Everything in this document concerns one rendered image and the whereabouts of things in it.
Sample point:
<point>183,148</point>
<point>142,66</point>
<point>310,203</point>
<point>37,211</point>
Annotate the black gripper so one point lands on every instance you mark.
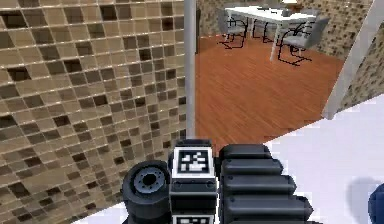
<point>146,190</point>

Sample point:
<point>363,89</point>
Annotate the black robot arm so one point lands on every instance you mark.
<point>256,186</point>

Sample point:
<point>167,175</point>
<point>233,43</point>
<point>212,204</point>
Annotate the white dining table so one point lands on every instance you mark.
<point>266,15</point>

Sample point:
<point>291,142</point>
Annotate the dark blue round object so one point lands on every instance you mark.
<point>377,204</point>

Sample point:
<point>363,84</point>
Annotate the grey chair black frame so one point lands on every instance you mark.
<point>230,25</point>
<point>301,35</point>

